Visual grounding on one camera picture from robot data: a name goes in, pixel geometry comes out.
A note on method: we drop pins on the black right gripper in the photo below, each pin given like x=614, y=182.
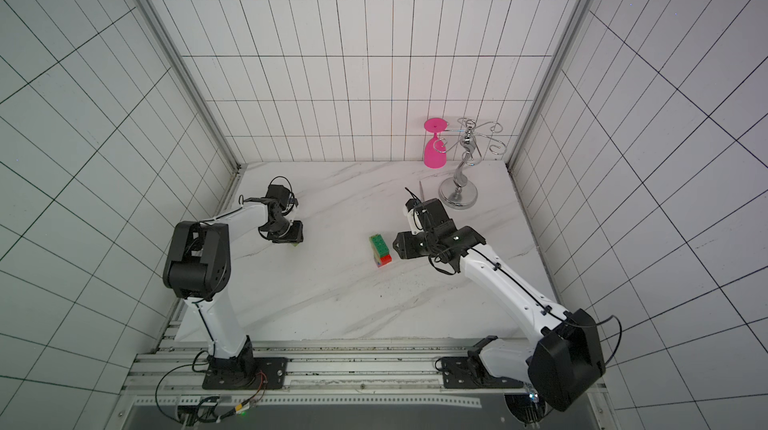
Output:
x=405, y=244

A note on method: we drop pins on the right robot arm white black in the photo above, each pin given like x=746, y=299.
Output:
x=560, y=356

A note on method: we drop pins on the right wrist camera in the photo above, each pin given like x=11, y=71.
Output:
x=413, y=221

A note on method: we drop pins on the pink wine glass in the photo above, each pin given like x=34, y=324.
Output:
x=434, y=155

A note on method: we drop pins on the dark green lego brick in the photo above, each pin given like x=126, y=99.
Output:
x=379, y=246

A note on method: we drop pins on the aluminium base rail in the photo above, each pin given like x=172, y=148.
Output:
x=178, y=371

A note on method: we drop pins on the red lego brick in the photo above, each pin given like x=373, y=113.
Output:
x=381, y=261

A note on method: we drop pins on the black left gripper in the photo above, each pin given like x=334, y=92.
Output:
x=295, y=236

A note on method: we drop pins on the chrome glass holder stand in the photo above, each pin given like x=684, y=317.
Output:
x=458, y=192

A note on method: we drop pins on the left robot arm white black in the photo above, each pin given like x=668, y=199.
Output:
x=198, y=270

